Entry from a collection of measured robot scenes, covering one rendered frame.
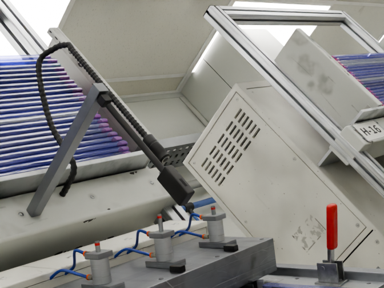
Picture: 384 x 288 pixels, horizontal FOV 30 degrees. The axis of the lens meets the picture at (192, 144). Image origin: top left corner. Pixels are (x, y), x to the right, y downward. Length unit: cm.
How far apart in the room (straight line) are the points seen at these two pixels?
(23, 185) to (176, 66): 341
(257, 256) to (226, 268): 7
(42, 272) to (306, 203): 113
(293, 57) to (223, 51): 240
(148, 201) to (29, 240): 23
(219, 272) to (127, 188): 28
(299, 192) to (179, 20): 229
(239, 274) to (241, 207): 110
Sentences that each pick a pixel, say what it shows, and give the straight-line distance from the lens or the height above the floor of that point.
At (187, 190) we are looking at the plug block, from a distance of 81.
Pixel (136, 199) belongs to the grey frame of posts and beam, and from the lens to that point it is 114.
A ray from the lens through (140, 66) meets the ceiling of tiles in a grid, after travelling 414.
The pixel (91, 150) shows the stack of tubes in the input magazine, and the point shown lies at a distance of 113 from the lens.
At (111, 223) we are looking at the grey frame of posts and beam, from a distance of 112.
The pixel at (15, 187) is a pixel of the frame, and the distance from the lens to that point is 103.
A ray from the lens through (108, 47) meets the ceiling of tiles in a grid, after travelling 383.
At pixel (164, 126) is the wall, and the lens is 423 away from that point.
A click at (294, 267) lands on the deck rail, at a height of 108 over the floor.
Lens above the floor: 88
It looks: 24 degrees up
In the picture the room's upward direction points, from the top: 41 degrees counter-clockwise
